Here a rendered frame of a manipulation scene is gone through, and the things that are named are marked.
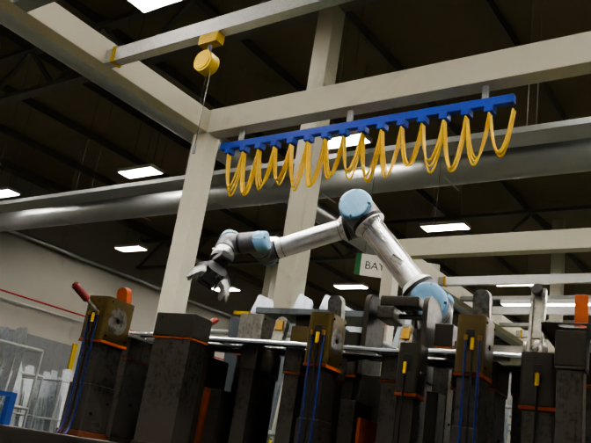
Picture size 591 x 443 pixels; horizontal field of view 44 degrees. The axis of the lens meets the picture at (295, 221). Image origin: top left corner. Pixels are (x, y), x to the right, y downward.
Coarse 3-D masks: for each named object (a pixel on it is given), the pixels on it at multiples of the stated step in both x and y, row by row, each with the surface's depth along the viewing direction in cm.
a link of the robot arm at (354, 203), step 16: (352, 192) 252; (352, 208) 249; (368, 208) 248; (352, 224) 251; (368, 224) 248; (384, 224) 249; (368, 240) 248; (384, 240) 244; (384, 256) 243; (400, 256) 241; (400, 272) 239; (416, 272) 238; (416, 288) 233; (432, 288) 232; (448, 304) 233
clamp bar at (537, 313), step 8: (536, 288) 181; (544, 288) 183; (536, 296) 184; (544, 296) 182; (536, 304) 183; (544, 304) 181; (536, 312) 182; (544, 312) 180; (536, 320) 181; (544, 320) 180; (536, 328) 180; (528, 336) 179; (536, 336) 179; (528, 344) 178
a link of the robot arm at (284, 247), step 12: (312, 228) 270; (324, 228) 267; (336, 228) 266; (348, 228) 264; (276, 240) 272; (288, 240) 269; (300, 240) 268; (312, 240) 267; (324, 240) 267; (336, 240) 268; (348, 240) 268; (276, 252) 270; (288, 252) 270; (264, 264) 275
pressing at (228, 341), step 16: (128, 336) 217; (144, 336) 212; (240, 352) 209; (352, 352) 185; (368, 352) 185; (384, 352) 179; (432, 352) 169; (448, 352) 160; (496, 352) 156; (448, 368) 182
